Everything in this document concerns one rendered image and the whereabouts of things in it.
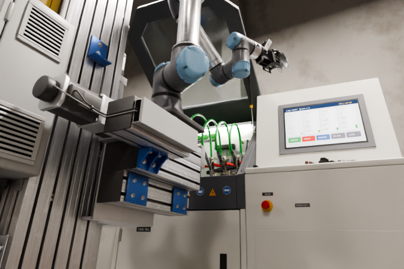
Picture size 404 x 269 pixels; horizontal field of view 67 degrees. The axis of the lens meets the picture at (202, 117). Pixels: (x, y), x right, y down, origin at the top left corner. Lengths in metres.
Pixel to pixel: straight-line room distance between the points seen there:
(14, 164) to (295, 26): 4.50
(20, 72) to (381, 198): 1.31
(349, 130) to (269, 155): 0.43
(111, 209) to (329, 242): 0.86
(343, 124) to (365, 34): 2.91
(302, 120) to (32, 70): 1.40
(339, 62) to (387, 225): 3.25
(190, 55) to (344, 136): 1.02
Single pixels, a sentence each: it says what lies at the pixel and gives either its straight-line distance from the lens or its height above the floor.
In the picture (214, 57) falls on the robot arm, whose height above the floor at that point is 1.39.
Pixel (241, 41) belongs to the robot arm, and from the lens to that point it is 1.33.
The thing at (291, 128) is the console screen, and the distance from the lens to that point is 1.82.
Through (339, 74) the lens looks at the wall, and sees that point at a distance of 4.35.
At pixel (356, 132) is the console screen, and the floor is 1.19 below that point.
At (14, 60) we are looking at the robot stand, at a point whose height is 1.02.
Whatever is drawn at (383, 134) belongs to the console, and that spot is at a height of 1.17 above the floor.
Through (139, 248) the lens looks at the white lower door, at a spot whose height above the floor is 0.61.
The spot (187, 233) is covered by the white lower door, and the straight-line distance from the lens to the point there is 1.55.
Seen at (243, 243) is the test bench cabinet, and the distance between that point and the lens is 1.45.
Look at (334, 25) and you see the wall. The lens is 4.79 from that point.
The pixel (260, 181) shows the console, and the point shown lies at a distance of 1.46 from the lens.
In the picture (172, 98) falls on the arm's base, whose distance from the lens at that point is 1.12.
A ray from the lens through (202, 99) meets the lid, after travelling 2.16.
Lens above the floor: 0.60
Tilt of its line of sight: 24 degrees up
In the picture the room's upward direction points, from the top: 2 degrees clockwise
